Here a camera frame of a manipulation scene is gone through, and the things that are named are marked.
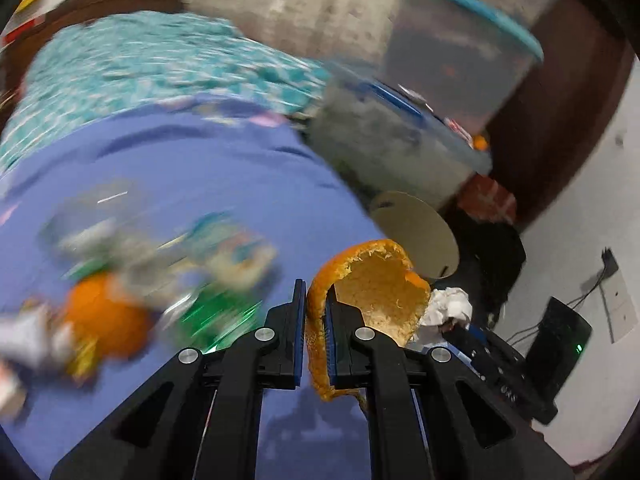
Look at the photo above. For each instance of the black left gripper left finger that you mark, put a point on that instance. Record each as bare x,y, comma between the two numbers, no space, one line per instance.
198,416

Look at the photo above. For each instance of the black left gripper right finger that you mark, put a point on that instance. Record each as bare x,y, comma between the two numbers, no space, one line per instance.
429,415

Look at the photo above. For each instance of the large pomelo peel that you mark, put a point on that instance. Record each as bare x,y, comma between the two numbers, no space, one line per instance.
370,304

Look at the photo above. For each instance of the white red wrapper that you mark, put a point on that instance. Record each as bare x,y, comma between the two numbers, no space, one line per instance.
34,338

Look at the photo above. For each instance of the crushed green soda can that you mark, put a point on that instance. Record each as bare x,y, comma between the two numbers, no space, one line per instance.
216,319

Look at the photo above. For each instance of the small crumpled paper wrapper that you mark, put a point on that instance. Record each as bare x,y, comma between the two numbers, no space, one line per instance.
448,308

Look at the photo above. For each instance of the orange fruit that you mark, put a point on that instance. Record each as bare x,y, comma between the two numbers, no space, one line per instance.
100,310

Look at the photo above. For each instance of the black router device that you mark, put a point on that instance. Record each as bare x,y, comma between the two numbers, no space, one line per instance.
562,337

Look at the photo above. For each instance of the small teal snack packet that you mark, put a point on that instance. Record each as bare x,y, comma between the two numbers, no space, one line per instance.
234,256

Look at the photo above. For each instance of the round cardboard disc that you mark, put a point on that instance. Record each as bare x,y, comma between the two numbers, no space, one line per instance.
420,230

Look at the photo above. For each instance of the clear plastic bottle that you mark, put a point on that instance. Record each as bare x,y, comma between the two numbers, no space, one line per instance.
85,225

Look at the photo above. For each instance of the blue patterned bed sheet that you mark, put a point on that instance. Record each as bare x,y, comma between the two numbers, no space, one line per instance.
198,169

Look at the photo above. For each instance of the teal patterned quilt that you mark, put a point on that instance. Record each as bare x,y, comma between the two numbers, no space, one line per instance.
88,72

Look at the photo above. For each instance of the large clear storage bin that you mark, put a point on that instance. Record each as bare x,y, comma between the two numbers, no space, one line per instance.
463,58

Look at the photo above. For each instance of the carved wooden headboard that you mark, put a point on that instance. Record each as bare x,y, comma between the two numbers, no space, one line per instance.
24,44

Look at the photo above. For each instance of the beige leaf print curtain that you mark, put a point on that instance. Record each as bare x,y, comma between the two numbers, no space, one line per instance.
311,28

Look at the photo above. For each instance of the clear storage box blue handle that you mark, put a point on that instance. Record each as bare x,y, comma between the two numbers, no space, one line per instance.
377,140

